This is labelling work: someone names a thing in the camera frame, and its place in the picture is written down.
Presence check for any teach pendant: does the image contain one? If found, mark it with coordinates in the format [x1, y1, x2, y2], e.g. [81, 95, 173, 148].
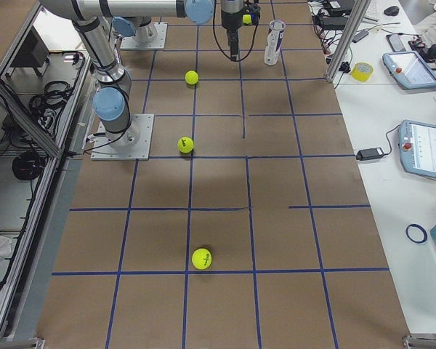
[398, 120, 436, 180]
[382, 51, 436, 89]

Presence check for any aluminium frame post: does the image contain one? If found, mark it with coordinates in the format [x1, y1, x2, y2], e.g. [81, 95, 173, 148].
[326, 0, 371, 82]

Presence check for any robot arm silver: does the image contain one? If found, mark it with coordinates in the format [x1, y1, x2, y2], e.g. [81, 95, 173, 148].
[40, 1, 260, 109]
[112, 16, 158, 43]

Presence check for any clear tennis ball can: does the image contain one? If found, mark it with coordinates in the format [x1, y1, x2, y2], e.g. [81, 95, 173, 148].
[264, 20, 286, 66]

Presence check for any blue tape ring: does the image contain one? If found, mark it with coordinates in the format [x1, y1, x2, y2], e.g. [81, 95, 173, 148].
[405, 223, 429, 244]

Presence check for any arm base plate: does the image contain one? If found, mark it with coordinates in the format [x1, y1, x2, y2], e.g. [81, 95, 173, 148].
[121, 22, 168, 51]
[90, 113, 154, 161]

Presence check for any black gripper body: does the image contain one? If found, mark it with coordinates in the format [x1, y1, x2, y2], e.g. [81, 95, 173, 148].
[220, 0, 259, 29]

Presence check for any tennis ball far left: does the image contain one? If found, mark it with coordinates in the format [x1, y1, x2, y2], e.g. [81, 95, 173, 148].
[243, 15, 251, 25]

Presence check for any teach pendant near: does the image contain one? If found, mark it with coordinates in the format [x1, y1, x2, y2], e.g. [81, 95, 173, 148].
[398, 120, 436, 180]

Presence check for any tennis ball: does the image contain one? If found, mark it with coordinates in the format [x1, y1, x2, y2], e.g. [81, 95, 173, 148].
[185, 70, 199, 86]
[191, 248, 212, 270]
[243, 15, 251, 25]
[177, 137, 194, 154]

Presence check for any teach pendant far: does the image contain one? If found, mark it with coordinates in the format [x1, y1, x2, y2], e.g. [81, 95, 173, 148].
[382, 51, 436, 89]

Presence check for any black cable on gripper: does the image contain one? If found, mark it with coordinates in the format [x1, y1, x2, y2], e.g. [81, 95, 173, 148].
[212, 7, 259, 62]

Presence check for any tennis ball centre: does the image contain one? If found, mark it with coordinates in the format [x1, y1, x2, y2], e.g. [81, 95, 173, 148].
[177, 137, 194, 154]

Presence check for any black power adapter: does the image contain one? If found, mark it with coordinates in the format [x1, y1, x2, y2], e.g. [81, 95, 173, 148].
[355, 147, 385, 161]

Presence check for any yellow tape roll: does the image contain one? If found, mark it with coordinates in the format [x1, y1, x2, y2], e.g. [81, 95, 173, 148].
[351, 62, 374, 82]

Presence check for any tennis ball near right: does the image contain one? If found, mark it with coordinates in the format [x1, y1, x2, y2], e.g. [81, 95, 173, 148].
[191, 248, 212, 270]

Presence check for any tennis ball far right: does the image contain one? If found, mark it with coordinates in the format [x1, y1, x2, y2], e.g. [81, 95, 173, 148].
[185, 70, 199, 86]

